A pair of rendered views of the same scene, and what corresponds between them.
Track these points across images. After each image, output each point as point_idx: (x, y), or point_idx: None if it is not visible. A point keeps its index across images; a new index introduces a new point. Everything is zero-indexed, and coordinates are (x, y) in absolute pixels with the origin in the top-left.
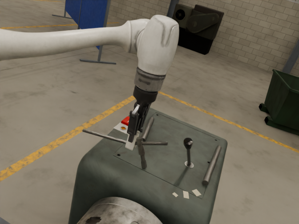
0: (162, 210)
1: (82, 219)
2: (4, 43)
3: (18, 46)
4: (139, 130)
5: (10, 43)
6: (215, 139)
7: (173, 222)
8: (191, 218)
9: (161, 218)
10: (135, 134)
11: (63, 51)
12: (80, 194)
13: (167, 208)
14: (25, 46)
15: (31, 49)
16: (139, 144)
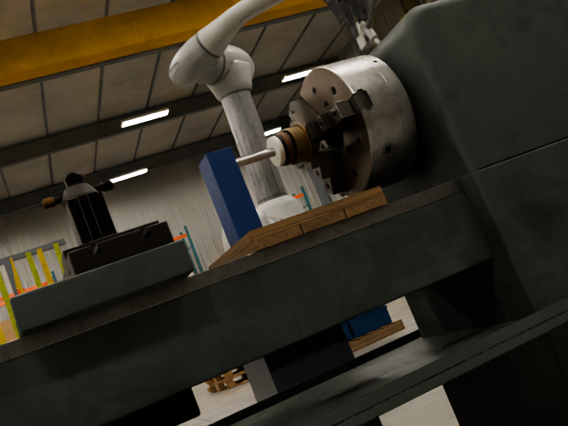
0: (379, 51)
1: None
2: (216, 22)
3: (225, 17)
4: (363, 20)
5: (220, 19)
6: None
7: (388, 50)
8: (397, 25)
9: (383, 61)
10: (352, 22)
11: (262, 4)
12: None
13: (381, 44)
14: (229, 13)
15: (233, 13)
16: (363, 30)
